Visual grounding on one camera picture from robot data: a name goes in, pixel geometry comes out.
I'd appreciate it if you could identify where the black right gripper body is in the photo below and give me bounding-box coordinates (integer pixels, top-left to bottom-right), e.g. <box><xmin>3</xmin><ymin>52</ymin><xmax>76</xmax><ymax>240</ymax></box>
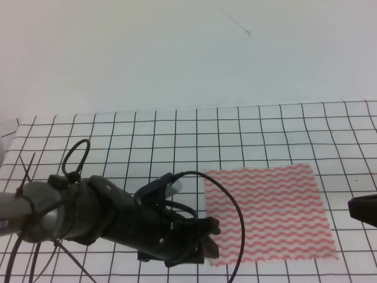
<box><xmin>348</xmin><ymin>194</ymin><xmax>377</xmax><ymax>227</ymax></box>

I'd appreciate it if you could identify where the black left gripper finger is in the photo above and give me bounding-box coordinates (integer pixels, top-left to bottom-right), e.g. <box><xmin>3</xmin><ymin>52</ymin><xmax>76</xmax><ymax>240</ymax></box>
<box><xmin>203</xmin><ymin>236</ymin><xmax>220</xmax><ymax>259</ymax></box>
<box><xmin>203</xmin><ymin>217</ymin><xmax>221</xmax><ymax>235</ymax></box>

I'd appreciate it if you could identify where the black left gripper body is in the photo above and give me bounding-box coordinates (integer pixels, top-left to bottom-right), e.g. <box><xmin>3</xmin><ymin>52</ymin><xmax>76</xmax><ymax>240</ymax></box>
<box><xmin>105</xmin><ymin>200</ymin><xmax>213</xmax><ymax>268</ymax></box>

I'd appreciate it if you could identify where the pink wavy striped towel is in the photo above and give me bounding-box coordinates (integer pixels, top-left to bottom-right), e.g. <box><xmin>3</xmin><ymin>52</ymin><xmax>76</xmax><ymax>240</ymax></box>
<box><xmin>206</xmin><ymin>163</ymin><xmax>338</xmax><ymax>262</ymax></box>

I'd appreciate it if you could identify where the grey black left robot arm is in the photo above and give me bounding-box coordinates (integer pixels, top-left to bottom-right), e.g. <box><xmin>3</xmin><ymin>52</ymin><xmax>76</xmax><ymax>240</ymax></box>
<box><xmin>1</xmin><ymin>169</ymin><xmax>220</xmax><ymax>282</ymax></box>

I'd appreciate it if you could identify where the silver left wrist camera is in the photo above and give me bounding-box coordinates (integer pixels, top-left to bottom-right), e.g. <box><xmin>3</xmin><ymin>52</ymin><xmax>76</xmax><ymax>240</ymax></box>
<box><xmin>165</xmin><ymin>180</ymin><xmax>183</xmax><ymax>199</ymax></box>

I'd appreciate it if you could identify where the black left camera cable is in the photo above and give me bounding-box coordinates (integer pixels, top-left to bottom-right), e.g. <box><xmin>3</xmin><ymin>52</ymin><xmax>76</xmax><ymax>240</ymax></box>
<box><xmin>173</xmin><ymin>172</ymin><xmax>246</xmax><ymax>283</ymax></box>

